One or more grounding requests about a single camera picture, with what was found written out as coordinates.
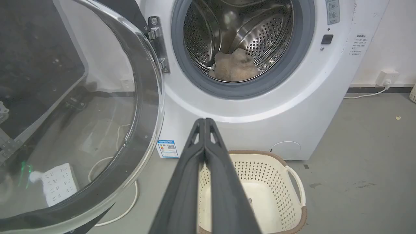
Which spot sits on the cream perforated laundry basket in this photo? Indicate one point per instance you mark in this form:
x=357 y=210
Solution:
x=273 y=195

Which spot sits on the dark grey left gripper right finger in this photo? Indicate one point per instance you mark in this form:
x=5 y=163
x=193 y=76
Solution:
x=227 y=195

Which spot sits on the white power strip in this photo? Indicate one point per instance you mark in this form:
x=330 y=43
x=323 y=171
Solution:
x=58 y=182

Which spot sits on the transparent round washing machine door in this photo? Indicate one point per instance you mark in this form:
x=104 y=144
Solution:
x=107 y=107

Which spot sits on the metal door hinge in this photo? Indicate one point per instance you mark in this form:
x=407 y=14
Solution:
x=157 y=42

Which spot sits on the white wall socket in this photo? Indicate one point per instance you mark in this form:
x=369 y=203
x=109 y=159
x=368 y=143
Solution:
x=387 y=78

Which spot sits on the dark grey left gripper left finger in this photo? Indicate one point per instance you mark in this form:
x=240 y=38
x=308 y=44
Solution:
x=183 y=191

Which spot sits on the white front-load washing machine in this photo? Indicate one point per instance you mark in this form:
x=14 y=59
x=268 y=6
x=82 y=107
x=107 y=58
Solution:
x=292 y=107

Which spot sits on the beige towel in drum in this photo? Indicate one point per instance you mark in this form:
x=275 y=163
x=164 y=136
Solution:
x=234 y=66

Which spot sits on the white woven basket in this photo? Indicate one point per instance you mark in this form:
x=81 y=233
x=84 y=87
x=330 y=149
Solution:
x=413 y=94

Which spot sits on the blue energy label sticker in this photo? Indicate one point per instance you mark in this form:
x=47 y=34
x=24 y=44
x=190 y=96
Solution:
x=168 y=149

